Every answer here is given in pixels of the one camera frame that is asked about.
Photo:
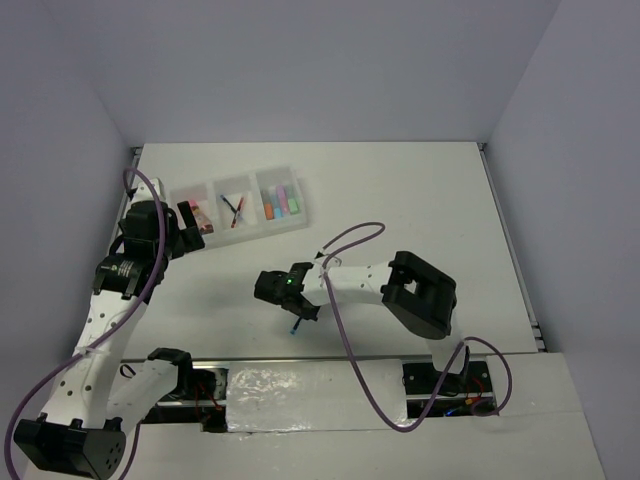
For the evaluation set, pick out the blue highlighter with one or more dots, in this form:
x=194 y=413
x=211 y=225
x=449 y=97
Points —
x=276 y=205

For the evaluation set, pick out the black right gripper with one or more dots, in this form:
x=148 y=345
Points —
x=312 y=313

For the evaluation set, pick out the orange highlighter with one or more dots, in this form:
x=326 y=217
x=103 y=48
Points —
x=268 y=205

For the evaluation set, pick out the silver foil cover panel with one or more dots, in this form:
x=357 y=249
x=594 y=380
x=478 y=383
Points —
x=299 y=396

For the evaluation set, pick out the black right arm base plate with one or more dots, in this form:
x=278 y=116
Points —
x=420 y=379

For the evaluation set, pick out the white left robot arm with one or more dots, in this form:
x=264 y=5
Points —
x=82 y=430

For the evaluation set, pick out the white three-compartment tray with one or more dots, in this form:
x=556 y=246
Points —
x=244 y=207

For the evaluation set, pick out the light blue pen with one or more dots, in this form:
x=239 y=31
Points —
x=296 y=325

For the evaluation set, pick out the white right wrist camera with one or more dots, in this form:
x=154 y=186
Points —
x=326 y=260

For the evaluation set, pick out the green highlighter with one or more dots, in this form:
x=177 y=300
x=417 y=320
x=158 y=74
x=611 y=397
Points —
x=292 y=200

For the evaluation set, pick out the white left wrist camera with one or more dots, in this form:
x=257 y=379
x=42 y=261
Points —
x=141 y=191

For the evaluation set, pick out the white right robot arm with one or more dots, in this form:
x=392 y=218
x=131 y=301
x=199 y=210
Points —
x=420 y=296

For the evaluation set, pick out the pink highlighter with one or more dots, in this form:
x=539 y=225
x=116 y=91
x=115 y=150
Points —
x=284 y=200

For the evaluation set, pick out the dark blue pen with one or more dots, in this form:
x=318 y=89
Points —
x=227 y=202

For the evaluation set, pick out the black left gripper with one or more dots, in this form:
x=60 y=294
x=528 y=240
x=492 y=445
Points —
x=188 y=239

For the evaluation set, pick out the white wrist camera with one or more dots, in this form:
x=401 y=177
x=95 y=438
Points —
x=326 y=260
x=141 y=191

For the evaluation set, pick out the red pen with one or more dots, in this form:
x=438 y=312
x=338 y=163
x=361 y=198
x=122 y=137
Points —
x=238 y=212

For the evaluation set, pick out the pink-lidded small bottle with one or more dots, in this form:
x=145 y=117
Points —
x=203 y=222

